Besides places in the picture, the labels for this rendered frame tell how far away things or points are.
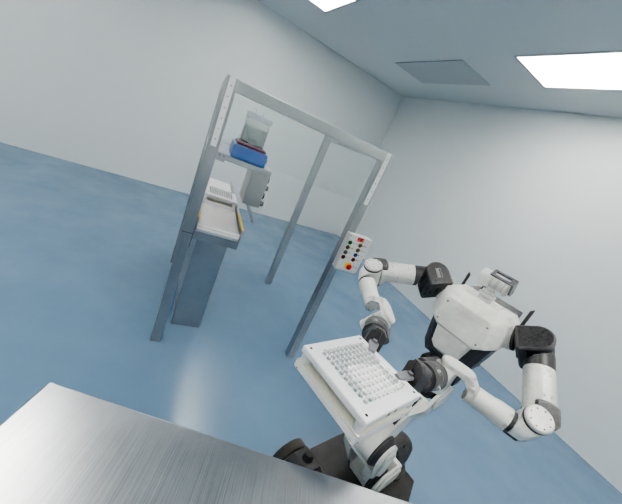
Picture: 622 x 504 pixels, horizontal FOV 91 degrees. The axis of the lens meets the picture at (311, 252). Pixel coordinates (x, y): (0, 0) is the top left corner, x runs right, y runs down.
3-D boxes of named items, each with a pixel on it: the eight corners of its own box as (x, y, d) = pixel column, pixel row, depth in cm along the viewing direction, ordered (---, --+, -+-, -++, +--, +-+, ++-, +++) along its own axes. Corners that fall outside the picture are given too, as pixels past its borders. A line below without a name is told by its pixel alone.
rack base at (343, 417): (353, 445, 68) (357, 438, 67) (293, 364, 84) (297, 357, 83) (409, 413, 85) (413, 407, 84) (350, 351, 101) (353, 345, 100)
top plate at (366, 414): (363, 430, 66) (367, 423, 66) (300, 350, 83) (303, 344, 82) (418, 400, 83) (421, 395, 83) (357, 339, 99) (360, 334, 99)
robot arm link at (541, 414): (543, 452, 93) (542, 382, 106) (572, 446, 83) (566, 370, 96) (502, 434, 96) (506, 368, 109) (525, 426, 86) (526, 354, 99)
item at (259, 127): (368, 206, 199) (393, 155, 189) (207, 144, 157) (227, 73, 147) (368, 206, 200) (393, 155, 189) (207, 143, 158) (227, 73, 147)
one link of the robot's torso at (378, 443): (346, 436, 134) (421, 365, 146) (375, 475, 122) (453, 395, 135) (340, 426, 123) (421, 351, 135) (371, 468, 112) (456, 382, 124)
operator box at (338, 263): (355, 274, 213) (372, 241, 205) (334, 268, 206) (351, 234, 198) (351, 269, 218) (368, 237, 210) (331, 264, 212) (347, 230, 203)
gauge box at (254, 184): (258, 208, 187) (270, 177, 180) (241, 203, 182) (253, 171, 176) (254, 198, 205) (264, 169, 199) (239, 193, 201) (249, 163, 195)
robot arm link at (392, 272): (364, 251, 139) (415, 257, 137) (360, 272, 147) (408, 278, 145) (364, 268, 130) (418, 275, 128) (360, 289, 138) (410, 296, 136)
